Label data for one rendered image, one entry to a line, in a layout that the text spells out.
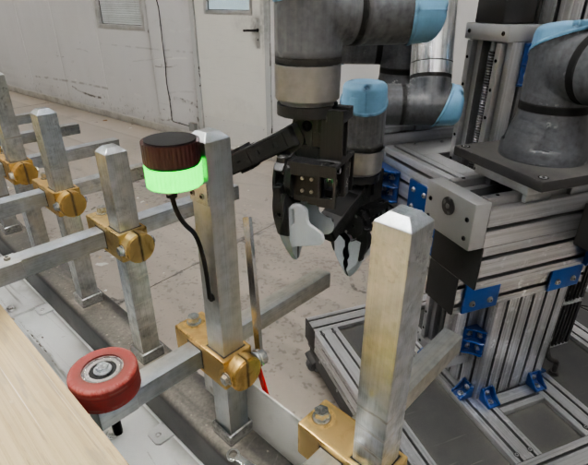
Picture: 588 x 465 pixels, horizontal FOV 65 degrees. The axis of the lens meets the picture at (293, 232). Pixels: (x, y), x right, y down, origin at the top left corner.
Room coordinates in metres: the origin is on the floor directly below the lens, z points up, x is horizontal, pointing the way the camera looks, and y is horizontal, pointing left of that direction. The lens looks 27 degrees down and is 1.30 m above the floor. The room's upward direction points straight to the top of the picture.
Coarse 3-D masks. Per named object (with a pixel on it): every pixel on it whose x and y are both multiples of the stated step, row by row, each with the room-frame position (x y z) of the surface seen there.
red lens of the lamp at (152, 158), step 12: (144, 144) 0.45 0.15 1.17; (192, 144) 0.45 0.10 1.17; (144, 156) 0.44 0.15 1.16; (156, 156) 0.43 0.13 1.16; (168, 156) 0.43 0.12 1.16; (180, 156) 0.44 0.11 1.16; (192, 156) 0.45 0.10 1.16; (156, 168) 0.43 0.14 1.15; (168, 168) 0.43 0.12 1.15; (180, 168) 0.44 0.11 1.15
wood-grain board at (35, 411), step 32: (0, 320) 0.51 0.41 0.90; (0, 352) 0.45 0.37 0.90; (32, 352) 0.45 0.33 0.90; (0, 384) 0.40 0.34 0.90; (32, 384) 0.40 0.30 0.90; (64, 384) 0.40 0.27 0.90; (0, 416) 0.35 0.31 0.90; (32, 416) 0.35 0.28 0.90; (64, 416) 0.35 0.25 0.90; (0, 448) 0.31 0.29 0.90; (32, 448) 0.31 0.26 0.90; (64, 448) 0.31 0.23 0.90; (96, 448) 0.31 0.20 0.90
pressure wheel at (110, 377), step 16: (96, 352) 0.44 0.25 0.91; (112, 352) 0.44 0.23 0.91; (128, 352) 0.44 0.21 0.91; (80, 368) 0.41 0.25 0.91; (96, 368) 0.41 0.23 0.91; (112, 368) 0.42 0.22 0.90; (128, 368) 0.41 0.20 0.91; (80, 384) 0.39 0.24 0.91; (96, 384) 0.39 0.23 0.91; (112, 384) 0.39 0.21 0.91; (128, 384) 0.40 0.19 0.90; (80, 400) 0.38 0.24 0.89; (96, 400) 0.37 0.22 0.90; (112, 400) 0.38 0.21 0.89; (128, 400) 0.39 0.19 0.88
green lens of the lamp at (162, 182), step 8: (144, 168) 0.45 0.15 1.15; (192, 168) 0.45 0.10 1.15; (200, 168) 0.46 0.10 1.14; (152, 176) 0.44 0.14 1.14; (160, 176) 0.43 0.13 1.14; (168, 176) 0.43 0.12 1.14; (176, 176) 0.43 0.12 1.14; (184, 176) 0.44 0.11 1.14; (192, 176) 0.44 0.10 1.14; (200, 176) 0.46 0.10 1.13; (152, 184) 0.44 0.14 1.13; (160, 184) 0.43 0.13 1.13; (168, 184) 0.43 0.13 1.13; (176, 184) 0.43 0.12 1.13; (184, 184) 0.44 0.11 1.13; (192, 184) 0.44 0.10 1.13; (200, 184) 0.45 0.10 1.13; (160, 192) 0.43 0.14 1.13; (168, 192) 0.43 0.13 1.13; (176, 192) 0.43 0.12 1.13
